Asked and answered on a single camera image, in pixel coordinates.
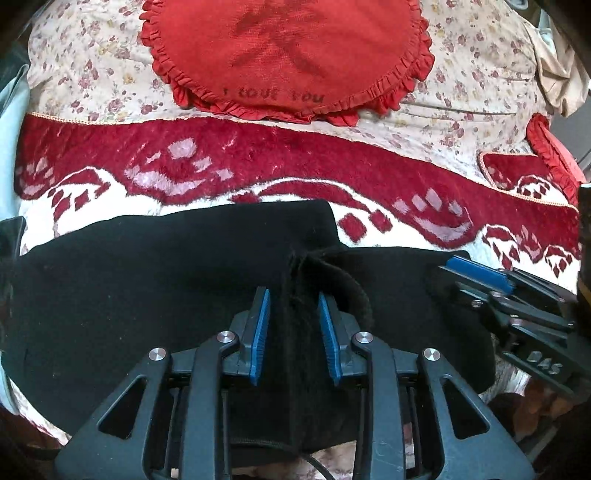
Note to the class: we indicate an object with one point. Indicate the small red ruffled cushion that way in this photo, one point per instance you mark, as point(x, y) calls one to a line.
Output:
point(551, 152)

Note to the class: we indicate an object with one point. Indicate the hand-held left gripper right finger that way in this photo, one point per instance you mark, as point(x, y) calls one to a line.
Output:
point(331, 344)

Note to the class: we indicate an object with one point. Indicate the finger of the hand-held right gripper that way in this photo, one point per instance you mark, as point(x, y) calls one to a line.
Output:
point(485, 274)
point(461, 293)

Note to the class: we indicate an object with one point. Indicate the large red ruffled round cushion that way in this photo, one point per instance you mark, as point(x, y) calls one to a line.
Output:
point(286, 50)

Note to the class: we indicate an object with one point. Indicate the black pants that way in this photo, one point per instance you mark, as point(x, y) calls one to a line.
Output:
point(138, 286)

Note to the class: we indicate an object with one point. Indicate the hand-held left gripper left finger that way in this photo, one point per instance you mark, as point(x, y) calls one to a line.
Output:
point(259, 341)

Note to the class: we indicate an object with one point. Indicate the floral bed sheet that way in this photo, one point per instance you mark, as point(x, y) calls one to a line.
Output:
point(92, 69)

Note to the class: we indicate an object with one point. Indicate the light blue cloth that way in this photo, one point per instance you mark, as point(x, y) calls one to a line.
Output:
point(11, 138)

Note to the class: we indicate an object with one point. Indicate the black device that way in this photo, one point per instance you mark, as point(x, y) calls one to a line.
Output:
point(10, 237)

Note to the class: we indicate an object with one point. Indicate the beige cloth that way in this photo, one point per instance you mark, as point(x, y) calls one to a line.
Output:
point(554, 69)

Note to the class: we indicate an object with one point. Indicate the red and white plush blanket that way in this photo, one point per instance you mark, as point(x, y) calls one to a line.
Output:
point(277, 157)

